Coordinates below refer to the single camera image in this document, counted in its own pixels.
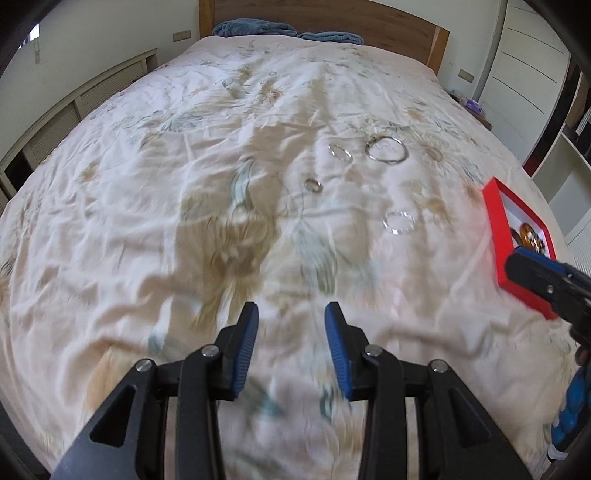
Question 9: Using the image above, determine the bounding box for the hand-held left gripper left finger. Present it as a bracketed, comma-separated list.
[52, 302, 259, 480]

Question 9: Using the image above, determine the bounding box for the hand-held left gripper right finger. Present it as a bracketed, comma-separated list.
[324, 301, 536, 480]

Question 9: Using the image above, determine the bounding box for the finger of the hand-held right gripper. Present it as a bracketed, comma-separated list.
[505, 246, 591, 334]

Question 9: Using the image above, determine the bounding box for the amber bangle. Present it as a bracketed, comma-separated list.
[516, 224, 549, 254]

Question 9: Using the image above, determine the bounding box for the red jewelry box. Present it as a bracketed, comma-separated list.
[482, 176, 559, 321]

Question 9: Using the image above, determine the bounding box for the white open shelf unit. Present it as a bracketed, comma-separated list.
[531, 124, 591, 252]

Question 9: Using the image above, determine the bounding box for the floral bed blanket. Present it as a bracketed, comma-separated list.
[0, 34, 591, 480]

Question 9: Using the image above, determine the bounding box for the wooden nightstand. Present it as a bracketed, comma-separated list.
[450, 90, 495, 131]

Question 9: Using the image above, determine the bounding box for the large silver bangle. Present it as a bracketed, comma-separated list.
[366, 137, 409, 163]

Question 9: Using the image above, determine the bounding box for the white wardrobe door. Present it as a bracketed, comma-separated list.
[478, 0, 573, 162]

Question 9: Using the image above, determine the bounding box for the wooden headboard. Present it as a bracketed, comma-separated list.
[198, 0, 451, 77]

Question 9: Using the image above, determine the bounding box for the blue folded towel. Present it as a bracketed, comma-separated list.
[298, 31, 365, 46]

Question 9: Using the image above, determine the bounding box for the blue folded blanket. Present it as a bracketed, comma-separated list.
[212, 18, 298, 38]

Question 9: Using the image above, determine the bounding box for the clear bead bracelet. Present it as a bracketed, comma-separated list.
[383, 210, 415, 235]

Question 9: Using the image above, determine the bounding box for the white louvered wall cabinet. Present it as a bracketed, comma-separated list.
[0, 47, 160, 199]

